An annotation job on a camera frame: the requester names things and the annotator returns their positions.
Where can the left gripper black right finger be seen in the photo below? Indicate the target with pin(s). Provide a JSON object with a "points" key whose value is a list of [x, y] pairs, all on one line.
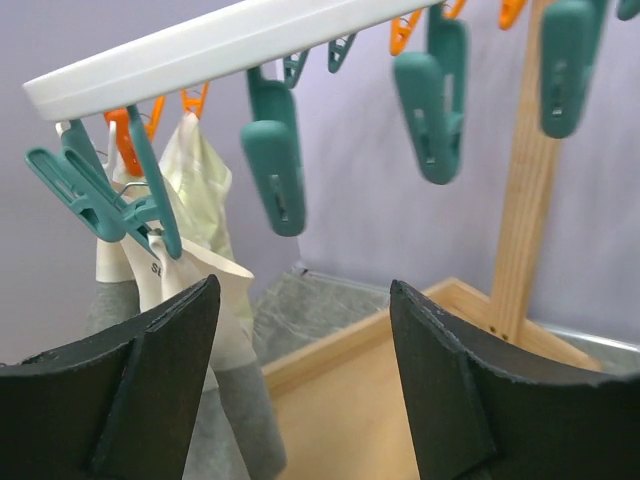
{"points": [[481, 408]]}

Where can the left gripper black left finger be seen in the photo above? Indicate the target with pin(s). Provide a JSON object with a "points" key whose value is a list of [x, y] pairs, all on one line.
{"points": [[110, 385]]}

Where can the teal clothes peg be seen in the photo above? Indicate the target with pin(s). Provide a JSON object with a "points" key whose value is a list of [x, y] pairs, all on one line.
{"points": [[570, 37], [271, 145], [77, 178], [431, 87]]}

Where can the white oval clip hanger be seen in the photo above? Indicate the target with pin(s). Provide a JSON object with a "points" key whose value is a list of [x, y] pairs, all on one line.
{"points": [[211, 46]]}

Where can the grey underwear with white waistband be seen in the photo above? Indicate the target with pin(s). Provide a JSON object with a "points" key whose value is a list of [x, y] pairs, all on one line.
{"points": [[236, 435]]}

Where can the pale yellow hanging underwear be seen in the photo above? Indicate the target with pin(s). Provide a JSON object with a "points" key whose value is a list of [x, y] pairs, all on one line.
{"points": [[198, 182]]}

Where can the wooden clothes rack with tray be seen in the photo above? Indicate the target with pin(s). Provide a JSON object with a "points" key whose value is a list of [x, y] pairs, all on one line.
{"points": [[338, 400]]}

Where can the teal open clothes peg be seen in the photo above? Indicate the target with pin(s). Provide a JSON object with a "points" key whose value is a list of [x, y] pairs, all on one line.
{"points": [[77, 178]]}

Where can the orange clothes peg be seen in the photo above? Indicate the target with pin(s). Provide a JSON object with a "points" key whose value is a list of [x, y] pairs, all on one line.
{"points": [[123, 139]]}

